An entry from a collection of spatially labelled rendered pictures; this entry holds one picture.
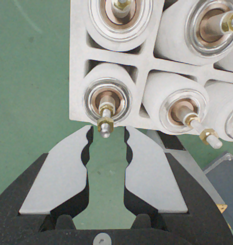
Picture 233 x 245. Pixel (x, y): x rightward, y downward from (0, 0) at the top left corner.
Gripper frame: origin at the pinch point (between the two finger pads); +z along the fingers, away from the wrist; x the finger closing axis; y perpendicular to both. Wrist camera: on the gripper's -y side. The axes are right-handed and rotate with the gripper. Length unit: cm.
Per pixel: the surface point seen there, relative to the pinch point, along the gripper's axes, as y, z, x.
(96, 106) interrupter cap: 1.6, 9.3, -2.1
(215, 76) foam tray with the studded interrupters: -2.0, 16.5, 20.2
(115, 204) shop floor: 65, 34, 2
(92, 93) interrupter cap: -0.5, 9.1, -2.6
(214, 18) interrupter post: -9.8, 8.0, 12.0
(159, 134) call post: 16.8, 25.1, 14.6
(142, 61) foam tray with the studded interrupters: -4.3, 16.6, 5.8
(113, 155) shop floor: 32.6, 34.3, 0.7
